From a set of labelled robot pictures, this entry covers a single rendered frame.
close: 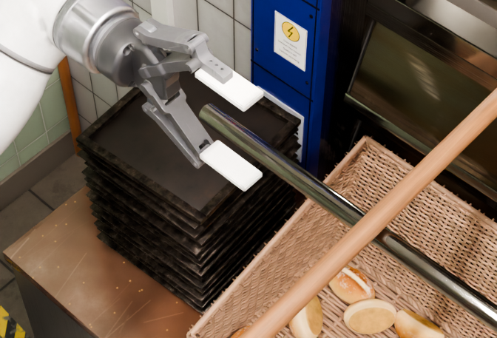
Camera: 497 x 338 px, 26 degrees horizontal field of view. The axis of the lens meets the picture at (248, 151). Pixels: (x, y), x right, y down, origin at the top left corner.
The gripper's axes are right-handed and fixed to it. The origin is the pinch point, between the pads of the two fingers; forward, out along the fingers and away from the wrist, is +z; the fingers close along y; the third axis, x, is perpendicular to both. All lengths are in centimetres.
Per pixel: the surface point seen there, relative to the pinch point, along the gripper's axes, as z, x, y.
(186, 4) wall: -68, -54, 63
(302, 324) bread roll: -9, -25, 84
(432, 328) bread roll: 8, -40, 84
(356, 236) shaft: 6.3, -14.2, 27.8
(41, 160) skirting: -113, -39, 141
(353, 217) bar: 2.6, -18.3, 31.2
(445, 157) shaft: 6.8, -32.7, 28.0
